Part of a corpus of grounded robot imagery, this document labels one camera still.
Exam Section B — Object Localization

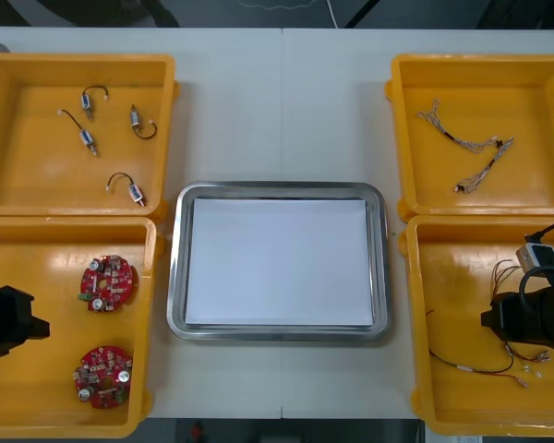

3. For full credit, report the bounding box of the solenoid with blue-white label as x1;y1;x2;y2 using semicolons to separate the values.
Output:
104;172;148;208

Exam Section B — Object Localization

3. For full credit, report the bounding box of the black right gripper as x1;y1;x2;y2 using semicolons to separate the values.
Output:
480;289;545;345

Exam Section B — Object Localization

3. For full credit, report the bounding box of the thin red-brown wire harness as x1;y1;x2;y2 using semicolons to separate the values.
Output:
489;258;553;364

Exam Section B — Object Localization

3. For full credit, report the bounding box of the solenoid with white label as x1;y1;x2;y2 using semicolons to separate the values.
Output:
128;103;159;141

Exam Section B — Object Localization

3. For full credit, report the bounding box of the steel tray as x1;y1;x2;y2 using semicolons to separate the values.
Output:
166;181;393;342

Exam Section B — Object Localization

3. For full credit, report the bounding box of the round red circuit board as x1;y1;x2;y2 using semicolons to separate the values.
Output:
77;254;140;314
72;345;135;411

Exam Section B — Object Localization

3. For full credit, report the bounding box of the solenoid with arched black cable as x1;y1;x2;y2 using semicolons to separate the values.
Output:
80;85;111;123

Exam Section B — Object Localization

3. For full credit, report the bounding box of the white paper sheet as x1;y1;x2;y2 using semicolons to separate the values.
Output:
185;198;376;327

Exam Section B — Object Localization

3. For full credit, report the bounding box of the red and black wire harness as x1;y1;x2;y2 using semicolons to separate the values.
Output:
425;309;544;389

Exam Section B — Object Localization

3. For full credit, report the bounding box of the blue-white twisted wire harness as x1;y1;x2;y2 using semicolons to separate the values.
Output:
416;98;502;155
452;136;515;195

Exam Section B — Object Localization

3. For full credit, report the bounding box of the yellow-orange plastic bin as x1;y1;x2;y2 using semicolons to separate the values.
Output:
0;215;167;439
384;54;554;218
0;52;182;219
399;214;554;437

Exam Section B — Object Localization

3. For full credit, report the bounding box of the solenoid with long black cable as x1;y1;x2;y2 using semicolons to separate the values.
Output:
57;108;101;159

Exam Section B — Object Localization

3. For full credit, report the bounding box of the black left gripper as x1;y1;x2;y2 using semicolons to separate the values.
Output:
0;285;52;362

